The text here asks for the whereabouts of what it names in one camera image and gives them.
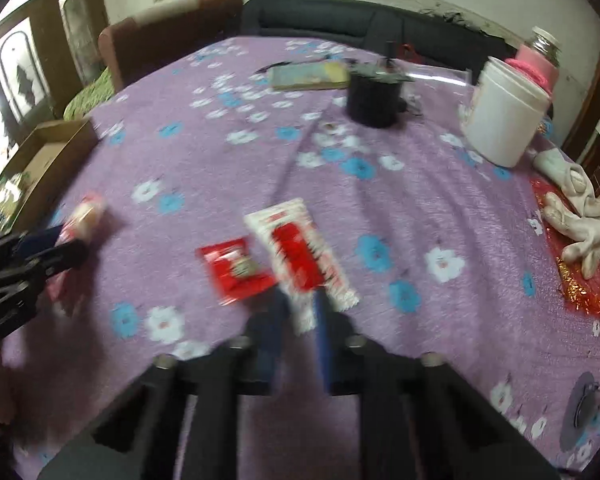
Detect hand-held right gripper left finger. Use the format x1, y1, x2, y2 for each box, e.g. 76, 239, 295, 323
37, 290, 292, 480

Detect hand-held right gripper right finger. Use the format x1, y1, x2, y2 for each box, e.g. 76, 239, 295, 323
314, 291, 561, 480

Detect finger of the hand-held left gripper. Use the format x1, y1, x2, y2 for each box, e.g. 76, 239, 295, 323
10, 225, 68, 261
27, 239, 90, 281

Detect pink patterned snack packet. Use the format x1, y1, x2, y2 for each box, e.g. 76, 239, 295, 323
45, 191, 106, 317

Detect white red printed snack packet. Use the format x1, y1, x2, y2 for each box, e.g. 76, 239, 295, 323
244, 197, 360, 336

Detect shallow cardboard box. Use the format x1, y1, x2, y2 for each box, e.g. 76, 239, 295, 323
0, 116, 101, 241

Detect dark red snack packet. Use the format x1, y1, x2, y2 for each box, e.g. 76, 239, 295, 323
196, 237, 276, 306

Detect green floral blanket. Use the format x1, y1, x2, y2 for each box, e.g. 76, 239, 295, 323
62, 70, 116, 120

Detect purple floral tablecloth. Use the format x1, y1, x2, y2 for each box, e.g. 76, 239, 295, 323
0, 35, 600, 480

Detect wooden glass-panel door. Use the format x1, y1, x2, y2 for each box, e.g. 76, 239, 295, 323
0, 0, 108, 176

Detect brown armchair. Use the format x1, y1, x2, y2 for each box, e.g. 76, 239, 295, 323
99, 0, 245, 92

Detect black cup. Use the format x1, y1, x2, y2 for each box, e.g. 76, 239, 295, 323
346, 67, 413, 130

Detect red gold glitter cloth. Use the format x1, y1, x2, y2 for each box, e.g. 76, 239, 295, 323
530, 177, 600, 316

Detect thin booklet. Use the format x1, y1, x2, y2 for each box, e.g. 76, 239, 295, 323
267, 60, 351, 92

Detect white knotted cloth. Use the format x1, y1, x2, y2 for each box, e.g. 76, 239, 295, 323
532, 149, 600, 278

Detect clear plastic bag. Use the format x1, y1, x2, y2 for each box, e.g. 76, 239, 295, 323
410, 62, 473, 92

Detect white plastic jar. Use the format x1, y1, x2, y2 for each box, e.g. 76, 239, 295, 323
461, 56, 551, 168

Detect black leather sofa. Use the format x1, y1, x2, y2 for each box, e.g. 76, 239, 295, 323
240, 0, 518, 68

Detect pink sleeved bottle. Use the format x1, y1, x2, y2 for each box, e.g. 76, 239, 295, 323
504, 26, 563, 96

